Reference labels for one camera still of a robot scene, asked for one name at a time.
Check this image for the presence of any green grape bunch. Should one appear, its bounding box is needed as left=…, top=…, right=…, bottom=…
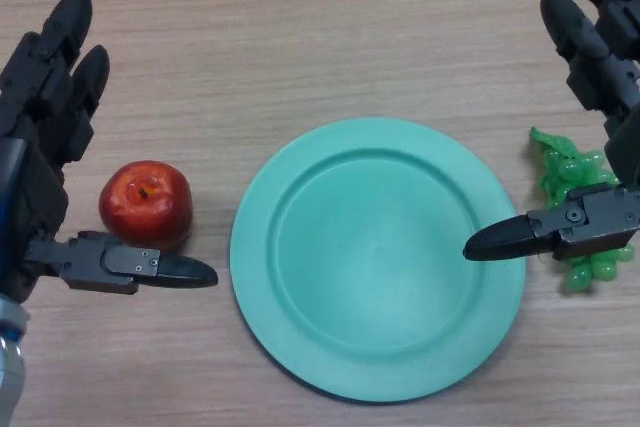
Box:
left=529, top=126, right=636, bottom=296

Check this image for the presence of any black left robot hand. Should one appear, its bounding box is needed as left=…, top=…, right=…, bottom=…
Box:
left=0, top=0, right=220, bottom=306

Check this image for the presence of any red apple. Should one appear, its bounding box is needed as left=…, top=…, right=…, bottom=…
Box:
left=98, top=160, right=194, bottom=252

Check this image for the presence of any green round plate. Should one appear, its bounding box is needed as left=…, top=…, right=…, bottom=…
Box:
left=229, top=117, right=527, bottom=403

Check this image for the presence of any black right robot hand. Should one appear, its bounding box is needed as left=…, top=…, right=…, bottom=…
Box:
left=463, top=0, right=640, bottom=263

